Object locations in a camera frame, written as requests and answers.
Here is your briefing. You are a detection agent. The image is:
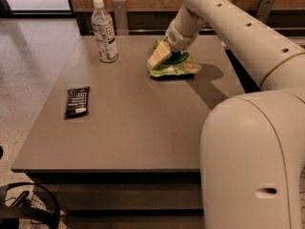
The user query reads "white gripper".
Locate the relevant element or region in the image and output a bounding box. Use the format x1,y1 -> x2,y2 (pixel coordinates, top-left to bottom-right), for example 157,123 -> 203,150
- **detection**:
147,21 -> 195,70

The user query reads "green rice chip bag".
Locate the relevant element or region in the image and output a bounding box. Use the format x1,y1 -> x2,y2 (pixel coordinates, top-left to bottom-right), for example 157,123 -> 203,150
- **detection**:
148,39 -> 202,78

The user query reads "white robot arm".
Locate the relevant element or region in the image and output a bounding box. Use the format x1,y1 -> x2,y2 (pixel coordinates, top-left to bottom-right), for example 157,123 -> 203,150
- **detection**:
148,0 -> 305,229

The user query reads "black rxbar chocolate bar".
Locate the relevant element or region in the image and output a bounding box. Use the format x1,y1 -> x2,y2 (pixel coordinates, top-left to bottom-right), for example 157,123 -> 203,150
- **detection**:
65,86 -> 91,118

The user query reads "clear plastic water bottle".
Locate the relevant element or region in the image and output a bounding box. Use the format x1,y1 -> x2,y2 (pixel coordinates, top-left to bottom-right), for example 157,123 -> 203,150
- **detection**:
91,0 -> 118,63

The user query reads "upper grey drawer front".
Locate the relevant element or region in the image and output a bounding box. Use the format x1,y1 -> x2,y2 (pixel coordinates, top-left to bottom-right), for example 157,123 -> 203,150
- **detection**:
47,184 -> 202,211

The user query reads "grey drawer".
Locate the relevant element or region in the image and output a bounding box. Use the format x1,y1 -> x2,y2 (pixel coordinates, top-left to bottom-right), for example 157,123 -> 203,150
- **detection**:
68,216 -> 206,229
47,184 -> 202,211

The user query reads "lower grey drawer front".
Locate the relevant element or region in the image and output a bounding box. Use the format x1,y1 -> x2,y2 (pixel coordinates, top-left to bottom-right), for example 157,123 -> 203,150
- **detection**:
68,216 -> 206,229

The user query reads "metal rail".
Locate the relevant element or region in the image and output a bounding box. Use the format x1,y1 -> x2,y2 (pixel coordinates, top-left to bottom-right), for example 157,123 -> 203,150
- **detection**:
129,27 -> 305,33

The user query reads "left metal bracket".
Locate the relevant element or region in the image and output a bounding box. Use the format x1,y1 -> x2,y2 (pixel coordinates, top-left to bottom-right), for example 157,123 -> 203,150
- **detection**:
113,0 -> 130,35

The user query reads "metal bracket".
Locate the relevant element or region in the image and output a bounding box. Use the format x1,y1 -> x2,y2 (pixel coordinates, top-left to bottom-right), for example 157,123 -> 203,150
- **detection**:
255,0 -> 275,23
113,0 -> 130,35

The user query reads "right metal bracket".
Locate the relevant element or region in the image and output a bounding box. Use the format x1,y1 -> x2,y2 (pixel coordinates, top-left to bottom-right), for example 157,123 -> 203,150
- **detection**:
255,0 -> 275,23

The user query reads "black wire basket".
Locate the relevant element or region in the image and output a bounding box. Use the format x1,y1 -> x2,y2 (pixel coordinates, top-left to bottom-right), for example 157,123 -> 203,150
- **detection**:
0,182 -> 60,229

